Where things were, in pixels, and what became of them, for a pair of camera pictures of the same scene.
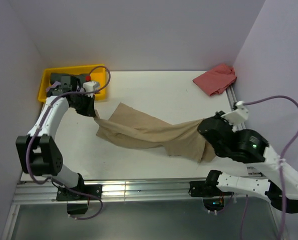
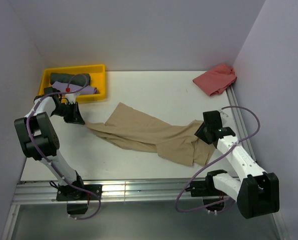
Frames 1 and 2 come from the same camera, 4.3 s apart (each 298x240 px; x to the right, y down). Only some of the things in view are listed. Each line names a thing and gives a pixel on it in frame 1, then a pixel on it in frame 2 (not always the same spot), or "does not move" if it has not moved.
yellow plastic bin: (96, 73) does not move
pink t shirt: (216, 80) does not move
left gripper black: (89, 110) → (75, 115)
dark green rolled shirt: (57, 77) does not move
